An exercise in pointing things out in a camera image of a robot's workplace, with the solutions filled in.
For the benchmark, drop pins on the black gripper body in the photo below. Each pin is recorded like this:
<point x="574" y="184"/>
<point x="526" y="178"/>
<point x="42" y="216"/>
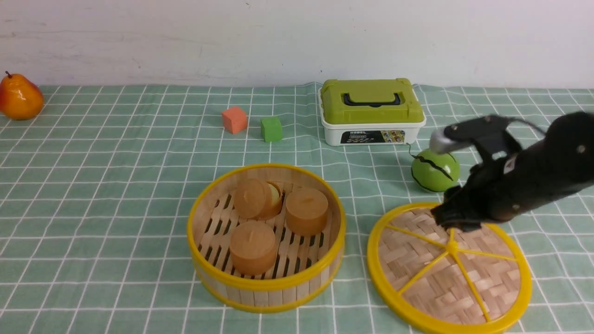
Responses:
<point x="489" y="195"/>

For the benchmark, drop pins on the yellow rimmed woven steamer lid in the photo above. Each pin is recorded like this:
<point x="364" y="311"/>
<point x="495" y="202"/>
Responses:
<point x="447" y="282"/>

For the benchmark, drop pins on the bamboo steamer basket yellow rims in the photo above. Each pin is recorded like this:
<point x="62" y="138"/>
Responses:
<point x="302" y="267"/>

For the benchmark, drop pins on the green toy watermelon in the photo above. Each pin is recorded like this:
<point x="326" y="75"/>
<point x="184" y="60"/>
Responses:
<point x="433" y="172"/>

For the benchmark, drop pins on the green lidded white toolbox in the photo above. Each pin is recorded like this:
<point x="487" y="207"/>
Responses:
<point x="370" y="112"/>

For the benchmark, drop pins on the brown toy bun right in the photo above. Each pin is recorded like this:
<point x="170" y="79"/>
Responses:
<point x="306" y="211"/>

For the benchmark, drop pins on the brown toy bun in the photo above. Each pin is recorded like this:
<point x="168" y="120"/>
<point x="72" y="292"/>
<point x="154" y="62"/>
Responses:
<point x="306" y="211"/>
<point x="257" y="199"/>
<point x="253" y="248"/>

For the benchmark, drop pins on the green foam cube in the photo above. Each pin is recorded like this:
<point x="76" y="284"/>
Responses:
<point x="271" y="129"/>

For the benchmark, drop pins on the brown toy bun left rear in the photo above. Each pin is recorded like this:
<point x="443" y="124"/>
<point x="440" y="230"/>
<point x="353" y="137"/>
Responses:
<point x="257" y="199"/>

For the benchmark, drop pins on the brown toy bun front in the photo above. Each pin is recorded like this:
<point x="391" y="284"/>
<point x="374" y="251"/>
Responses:
<point x="253" y="248"/>

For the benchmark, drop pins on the orange foam cube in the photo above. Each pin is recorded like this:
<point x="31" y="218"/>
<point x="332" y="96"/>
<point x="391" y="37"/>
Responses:
<point x="234" y="120"/>

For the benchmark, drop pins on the green checked tablecloth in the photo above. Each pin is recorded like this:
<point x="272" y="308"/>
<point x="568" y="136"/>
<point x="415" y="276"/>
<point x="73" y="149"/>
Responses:
<point x="95" y="194"/>

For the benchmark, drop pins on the orange toy pear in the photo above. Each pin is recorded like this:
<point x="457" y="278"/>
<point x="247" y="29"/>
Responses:
<point x="20" y="99"/>

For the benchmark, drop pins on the black wrist camera silver tip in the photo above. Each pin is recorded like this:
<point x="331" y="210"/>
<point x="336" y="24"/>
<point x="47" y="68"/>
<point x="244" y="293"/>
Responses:
<point x="487" y="134"/>

